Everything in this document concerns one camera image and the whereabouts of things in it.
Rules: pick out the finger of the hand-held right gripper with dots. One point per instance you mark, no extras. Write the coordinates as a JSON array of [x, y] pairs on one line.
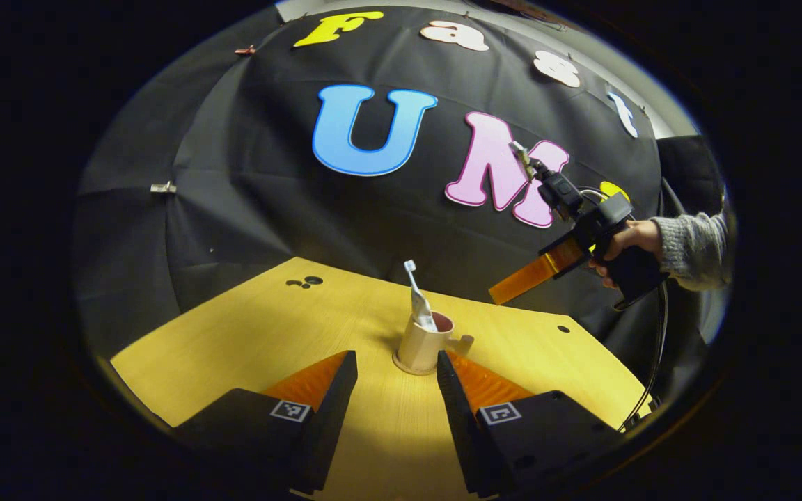
[[526, 278]]

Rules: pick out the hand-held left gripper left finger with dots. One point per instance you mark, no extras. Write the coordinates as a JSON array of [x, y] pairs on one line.
[[331, 424]]

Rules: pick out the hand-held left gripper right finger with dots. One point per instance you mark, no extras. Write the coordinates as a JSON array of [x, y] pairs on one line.
[[457, 424]]

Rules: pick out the red backdrop clip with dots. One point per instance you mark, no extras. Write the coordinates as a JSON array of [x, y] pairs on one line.
[[245, 50]]

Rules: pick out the light blue toothbrush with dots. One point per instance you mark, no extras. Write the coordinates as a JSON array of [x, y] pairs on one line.
[[410, 268]]

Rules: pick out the beige cup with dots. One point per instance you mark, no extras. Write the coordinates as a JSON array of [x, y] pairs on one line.
[[418, 348]]

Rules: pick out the silver backdrop clip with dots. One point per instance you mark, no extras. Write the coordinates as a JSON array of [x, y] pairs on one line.
[[163, 187]]

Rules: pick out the black backdrop cloth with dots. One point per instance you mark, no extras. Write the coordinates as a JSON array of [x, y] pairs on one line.
[[269, 209]]

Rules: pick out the wooden desktop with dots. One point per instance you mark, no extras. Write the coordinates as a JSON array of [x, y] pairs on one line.
[[269, 327]]

